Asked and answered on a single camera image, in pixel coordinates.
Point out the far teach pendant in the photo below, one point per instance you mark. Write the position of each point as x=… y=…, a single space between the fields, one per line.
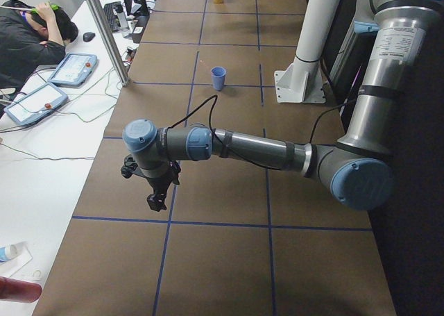
x=73 y=70

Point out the near teach pendant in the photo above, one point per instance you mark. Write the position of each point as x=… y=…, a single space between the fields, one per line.
x=36 y=105

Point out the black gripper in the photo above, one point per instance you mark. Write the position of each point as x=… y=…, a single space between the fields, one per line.
x=158 y=185

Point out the aluminium frame post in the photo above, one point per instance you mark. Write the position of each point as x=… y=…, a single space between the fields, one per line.
x=101 y=22

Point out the teach pendant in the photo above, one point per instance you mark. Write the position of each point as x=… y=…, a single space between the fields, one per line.
x=73 y=70
x=36 y=105

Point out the red cylinder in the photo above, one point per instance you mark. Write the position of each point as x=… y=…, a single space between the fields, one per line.
x=19 y=291

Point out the person in black jacket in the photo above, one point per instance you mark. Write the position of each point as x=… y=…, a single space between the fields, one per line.
x=32 y=36

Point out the white tube on table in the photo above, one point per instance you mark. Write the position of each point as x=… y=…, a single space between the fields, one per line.
x=11 y=251

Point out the black keyboard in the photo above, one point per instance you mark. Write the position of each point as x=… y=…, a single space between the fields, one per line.
x=111 y=17

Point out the blue ribbed cup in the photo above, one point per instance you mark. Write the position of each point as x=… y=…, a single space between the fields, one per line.
x=218 y=77

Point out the white pedestal column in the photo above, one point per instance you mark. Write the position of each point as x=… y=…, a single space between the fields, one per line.
x=302 y=81

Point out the black computer mouse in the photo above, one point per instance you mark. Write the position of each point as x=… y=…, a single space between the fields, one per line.
x=88 y=36

